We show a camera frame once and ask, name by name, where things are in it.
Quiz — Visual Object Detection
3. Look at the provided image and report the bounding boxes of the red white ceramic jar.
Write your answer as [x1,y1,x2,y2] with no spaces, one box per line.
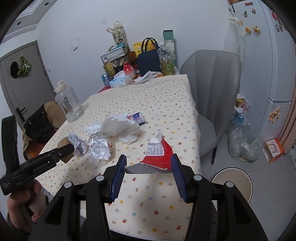
[123,62,136,79]

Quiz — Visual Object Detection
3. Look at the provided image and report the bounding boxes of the red torn snack wrapper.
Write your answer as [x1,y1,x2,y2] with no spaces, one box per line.
[125,131,173,174]

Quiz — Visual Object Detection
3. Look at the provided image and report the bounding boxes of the yellow jar with lid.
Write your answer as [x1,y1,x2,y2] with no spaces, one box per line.
[103,60,115,80]

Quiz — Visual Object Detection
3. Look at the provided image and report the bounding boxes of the brown wooden chair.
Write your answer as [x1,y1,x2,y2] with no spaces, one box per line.
[22,101,66,161]

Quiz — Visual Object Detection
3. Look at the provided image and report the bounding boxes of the white refrigerator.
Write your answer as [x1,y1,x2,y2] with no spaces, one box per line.
[223,1,295,141]

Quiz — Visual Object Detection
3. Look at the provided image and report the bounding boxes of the grey door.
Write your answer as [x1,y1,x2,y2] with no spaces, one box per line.
[1,41,55,129]

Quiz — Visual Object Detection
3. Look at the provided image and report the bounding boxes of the round beige stool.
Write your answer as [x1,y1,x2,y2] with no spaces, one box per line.
[211,167,253,203]

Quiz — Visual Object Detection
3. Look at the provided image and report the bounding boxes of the crushed clear plastic bottle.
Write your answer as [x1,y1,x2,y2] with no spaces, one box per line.
[87,132,111,164]

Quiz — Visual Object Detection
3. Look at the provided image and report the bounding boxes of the person's left hand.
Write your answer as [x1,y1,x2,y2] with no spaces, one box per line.
[7,180,46,233]

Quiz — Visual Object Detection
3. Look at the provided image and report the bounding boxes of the green hanging cloth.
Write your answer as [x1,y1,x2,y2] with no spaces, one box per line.
[18,55,32,76]

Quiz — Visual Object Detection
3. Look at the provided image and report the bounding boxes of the black wire basket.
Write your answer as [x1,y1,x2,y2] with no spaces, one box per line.
[101,45,130,63]

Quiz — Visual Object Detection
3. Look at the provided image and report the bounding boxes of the large clear water jug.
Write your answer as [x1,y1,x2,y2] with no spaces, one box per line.
[54,80,84,123]

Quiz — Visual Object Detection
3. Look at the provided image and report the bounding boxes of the blue white tissue box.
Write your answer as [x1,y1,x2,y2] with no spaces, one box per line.
[109,70,132,88]

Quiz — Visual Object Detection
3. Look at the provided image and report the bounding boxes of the tall bottle with green label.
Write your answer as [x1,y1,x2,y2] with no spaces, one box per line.
[157,42,175,75]

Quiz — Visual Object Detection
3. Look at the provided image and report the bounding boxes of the grey upholstered chair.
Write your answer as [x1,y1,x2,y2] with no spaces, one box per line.
[180,50,241,162]

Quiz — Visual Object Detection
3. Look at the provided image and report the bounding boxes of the yellow snack bag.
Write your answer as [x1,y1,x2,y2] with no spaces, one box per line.
[133,38,159,57]

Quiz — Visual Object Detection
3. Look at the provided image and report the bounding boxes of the black bag on chair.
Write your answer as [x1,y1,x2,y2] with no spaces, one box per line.
[24,104,55,144]

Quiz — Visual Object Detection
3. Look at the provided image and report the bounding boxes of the blue drink can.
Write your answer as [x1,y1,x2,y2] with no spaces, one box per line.
[101,73,111,87]

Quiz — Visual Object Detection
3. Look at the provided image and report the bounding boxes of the floral cream tablecloth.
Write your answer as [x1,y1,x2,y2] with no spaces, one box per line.
[38,74,201,240]

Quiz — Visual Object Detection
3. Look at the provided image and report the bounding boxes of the black hanging hat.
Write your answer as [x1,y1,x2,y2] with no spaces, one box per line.
[10,61,20,79]

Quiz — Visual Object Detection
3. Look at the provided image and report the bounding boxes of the silver foil wrapper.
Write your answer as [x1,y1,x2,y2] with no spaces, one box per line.
[67,133,88,157]

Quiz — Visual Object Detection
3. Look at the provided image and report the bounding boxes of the white papers on table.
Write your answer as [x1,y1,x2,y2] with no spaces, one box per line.
[133,71,161,84]

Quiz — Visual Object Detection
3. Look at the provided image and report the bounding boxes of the white tissue paper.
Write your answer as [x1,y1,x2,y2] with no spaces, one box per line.
[83,114,140,144]

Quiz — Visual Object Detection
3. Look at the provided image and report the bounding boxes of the clear plastic trash bag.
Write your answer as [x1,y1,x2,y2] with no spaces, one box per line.
[229,128,263,162]

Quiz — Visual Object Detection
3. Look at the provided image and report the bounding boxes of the orange white cardboard box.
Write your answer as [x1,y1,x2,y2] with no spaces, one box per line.
[262,138,285,163]

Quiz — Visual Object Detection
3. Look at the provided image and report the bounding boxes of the blue pink tissue pack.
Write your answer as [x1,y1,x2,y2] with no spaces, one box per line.
[127,112,146,126]

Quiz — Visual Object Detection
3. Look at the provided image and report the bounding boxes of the navy blue lunch bag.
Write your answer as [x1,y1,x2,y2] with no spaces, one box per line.
[137,38,161,76]

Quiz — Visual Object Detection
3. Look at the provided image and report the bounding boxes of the green tall box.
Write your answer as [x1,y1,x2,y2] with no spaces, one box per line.
[163,30,177,67]

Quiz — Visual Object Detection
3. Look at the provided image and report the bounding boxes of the white paper gift bag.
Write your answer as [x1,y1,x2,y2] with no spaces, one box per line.
[106,21,128,48]

